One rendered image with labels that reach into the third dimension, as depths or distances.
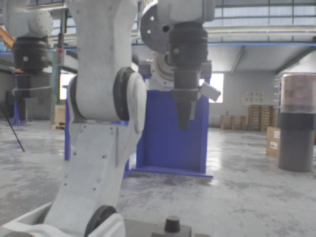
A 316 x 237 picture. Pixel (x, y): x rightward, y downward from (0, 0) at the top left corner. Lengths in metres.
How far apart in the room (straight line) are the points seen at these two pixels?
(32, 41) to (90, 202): 0.44
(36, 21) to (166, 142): 1.94
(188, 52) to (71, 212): 0.41
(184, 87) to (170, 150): 1.94
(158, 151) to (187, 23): 2.01
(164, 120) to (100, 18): 1.89
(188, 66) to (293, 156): 2.49
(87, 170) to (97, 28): 0.33
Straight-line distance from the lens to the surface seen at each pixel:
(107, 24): 0.58
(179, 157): 2.41
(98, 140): 0.57
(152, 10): 0.88
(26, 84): 0.70
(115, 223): 0.54
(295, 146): 2.90
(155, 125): 2.41
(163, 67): 2.16
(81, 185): 0.55
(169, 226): 0.74
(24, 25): 0.71
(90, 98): 0.58
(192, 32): 0.50
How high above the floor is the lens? 0.56
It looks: 2 degrees down
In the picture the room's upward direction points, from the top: 2 degrees clockwise
